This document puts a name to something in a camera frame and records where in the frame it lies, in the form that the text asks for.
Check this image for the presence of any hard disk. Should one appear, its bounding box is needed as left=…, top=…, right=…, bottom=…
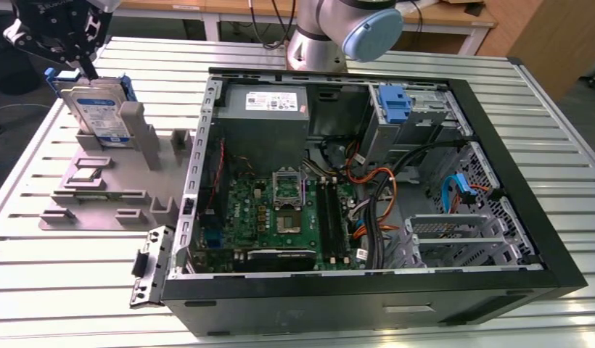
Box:
left=44, top=67, right=136, bottom=148

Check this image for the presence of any white floor cable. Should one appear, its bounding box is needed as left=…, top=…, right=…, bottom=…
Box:
left=0, top=103, right=51, bottom=114

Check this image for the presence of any metal card retention bracket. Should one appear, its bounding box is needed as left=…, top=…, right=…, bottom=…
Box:
left=128, top=224, right=177, bottom=309

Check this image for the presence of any CPU socket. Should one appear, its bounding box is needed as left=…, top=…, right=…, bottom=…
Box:
left=270, top=168, right=307, bottom=211

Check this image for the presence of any dark office chair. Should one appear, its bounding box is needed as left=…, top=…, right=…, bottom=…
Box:
left=0, top=10, right=44, bottom=95

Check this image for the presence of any orange wire bundle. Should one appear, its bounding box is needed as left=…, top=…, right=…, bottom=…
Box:
left=344, top=141, right=399, bottom=225

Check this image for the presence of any black RAM slot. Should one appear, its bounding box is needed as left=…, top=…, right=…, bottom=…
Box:
left=315, top=176, right=338, bottom=265
left=328, top=176, right=351, bottom=265

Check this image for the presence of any brown wooden cabinet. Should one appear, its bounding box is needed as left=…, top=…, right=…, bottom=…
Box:
left=479, top=0, right=595, bottom=102

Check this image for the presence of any black graphics card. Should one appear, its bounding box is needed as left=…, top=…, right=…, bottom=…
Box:
left=231, top=248, right=318, bottom=273

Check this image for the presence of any metal disk bay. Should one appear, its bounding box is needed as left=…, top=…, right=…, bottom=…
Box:
left=382, top=213, right=529, bottom=271

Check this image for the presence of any grey parts rack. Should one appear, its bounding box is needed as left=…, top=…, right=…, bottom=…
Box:
left=37, top=101, right=196, bottom=231

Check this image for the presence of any silver CPU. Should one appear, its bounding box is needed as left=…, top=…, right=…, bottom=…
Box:
left=68, top=168, right=103, bottom=182

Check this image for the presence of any green motherboard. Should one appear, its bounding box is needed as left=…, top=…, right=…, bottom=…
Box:
left=188, top=170, right=371, bottom=273

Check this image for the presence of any black cable bundle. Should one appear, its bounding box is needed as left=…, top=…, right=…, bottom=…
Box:
left=365, top=139, right=473, bottom=271

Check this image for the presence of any blue drive latch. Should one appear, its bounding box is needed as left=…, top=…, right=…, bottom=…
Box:
left=378, top=85, right=413, bottom=124

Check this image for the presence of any orange black power wire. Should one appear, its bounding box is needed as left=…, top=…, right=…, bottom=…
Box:
left=459, top=183, right=502, bottom=208

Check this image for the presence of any grey power supply unit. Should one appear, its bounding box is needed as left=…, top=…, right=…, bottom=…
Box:
left=214, top=83, right=311, bottom=175

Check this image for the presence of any metal optical drive cage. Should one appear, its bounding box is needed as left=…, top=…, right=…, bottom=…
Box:
left=362, top=83, right=473, bottom=171

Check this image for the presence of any thin black hanging cable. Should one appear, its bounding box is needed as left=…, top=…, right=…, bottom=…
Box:
left=248, top=0, right=298, bottom=50

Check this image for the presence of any black PC case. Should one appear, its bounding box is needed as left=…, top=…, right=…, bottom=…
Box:
left=159, top=66, right=589, bottom=336

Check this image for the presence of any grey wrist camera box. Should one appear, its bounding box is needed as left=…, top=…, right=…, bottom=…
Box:
left=88, top=0, right=123, bottom=12

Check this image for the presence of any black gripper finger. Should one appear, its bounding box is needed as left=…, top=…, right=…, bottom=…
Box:
left=72, top=10, right=109, bottom=80
left=1, top=20, right=80, bottom=69

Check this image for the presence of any white framed wooden desk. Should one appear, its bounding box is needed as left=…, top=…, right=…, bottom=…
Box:
left=219, top=0, right=499, bottom=55
left=107, top=0, right=220, bottom=41

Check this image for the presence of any blue data wire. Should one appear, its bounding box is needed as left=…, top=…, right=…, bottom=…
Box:
left=441, top=173, right=473, bottom=215

